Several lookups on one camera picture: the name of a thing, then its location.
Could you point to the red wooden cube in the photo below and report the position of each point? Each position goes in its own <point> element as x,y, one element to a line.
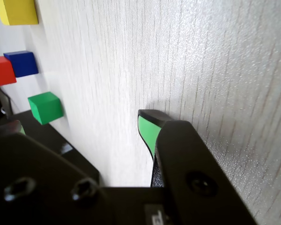
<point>2,72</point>

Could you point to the blue wooden cube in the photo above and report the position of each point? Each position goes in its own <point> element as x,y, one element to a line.
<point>24,64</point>

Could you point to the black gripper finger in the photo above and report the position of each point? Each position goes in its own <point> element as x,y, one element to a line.
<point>37,182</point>
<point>192,168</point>

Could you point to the black cardboard box tray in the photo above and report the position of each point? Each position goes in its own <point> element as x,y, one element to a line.
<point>25,122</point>

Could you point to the green wooden cube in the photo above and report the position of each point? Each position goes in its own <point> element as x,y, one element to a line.
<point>45,109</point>

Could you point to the yellow wooden cube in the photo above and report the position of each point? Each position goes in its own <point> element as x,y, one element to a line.
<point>17,11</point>

